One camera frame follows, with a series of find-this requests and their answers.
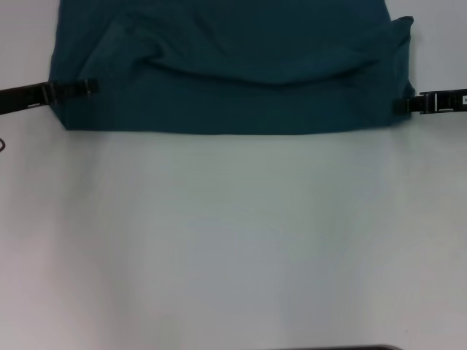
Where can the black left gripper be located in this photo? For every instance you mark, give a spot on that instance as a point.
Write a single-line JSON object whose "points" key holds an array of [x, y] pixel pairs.
{"points": [[22, 96]]}

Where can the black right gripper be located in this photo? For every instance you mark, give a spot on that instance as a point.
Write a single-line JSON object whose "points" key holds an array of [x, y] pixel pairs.
{"points": [[445, 102]]}

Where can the teal blue printed T-shirt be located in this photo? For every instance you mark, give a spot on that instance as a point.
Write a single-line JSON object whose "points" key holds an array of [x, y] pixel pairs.
{"points": [[237, 91]]}

